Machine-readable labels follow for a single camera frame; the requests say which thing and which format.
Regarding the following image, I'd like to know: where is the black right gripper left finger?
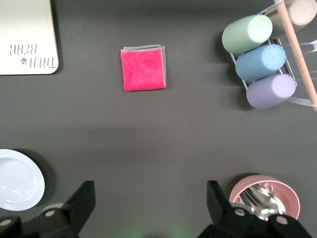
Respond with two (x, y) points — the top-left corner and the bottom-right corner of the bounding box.
(0, 180), (96, 238)

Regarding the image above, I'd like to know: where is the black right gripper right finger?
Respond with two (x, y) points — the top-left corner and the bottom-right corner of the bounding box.
(197, 180), (313, 238)

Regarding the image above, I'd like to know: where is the white round plate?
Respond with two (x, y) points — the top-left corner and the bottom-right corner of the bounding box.
(0, 148), (46, 212)

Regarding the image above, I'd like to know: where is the metal scoop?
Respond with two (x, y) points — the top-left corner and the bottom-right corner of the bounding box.
(239, 184), (287, 222)

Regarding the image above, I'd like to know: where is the pink bowl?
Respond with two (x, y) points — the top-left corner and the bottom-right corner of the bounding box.
(228, 175), (301, 221)

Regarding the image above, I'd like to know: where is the pale purple cup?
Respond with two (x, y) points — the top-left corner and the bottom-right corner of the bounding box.
(246, 73), (297, 110)

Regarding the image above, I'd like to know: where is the pale blue cup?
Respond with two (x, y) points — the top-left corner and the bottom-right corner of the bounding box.
(235, 44), (287, 82)

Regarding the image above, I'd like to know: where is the pink folded cloth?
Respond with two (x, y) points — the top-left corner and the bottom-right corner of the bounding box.
(120, 44), (167, 93)

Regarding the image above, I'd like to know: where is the pale green cup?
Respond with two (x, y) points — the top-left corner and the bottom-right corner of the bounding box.
(221, 14), (273, 55)

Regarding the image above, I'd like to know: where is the cream tray with bear print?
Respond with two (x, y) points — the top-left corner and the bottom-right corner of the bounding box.
(0, 0), (60, 75)

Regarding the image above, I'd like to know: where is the beige cup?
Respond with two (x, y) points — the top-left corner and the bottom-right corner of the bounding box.
(264, 0), (317, 39)

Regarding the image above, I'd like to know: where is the white wire cup rack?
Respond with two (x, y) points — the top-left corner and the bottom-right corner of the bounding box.
(229, 0), (317, 112)

